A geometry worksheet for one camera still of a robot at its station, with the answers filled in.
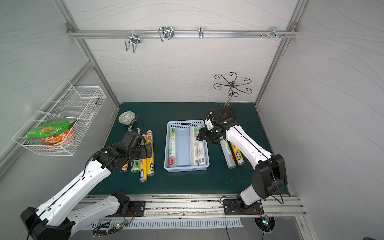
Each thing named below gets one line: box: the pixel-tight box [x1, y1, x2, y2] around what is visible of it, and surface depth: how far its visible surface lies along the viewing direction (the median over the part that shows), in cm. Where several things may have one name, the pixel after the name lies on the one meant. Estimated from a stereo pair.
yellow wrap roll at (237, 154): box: [230, 141, 245, 166], surface depth 90 cm
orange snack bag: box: [41, 128, 76, 146], surface depth 60 cm
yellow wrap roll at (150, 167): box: [146, 130, 155, 177], surface depth 86 cm
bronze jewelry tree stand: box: [212, 72, 252, 118], surface depth 91 cm
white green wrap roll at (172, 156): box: [168, 127, 177, 168], surface depth 92 cm
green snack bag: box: [24, 120, 76, 140], surface depth 55 cm
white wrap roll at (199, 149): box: [193, 126, 206, 166], surface depth 91 cm
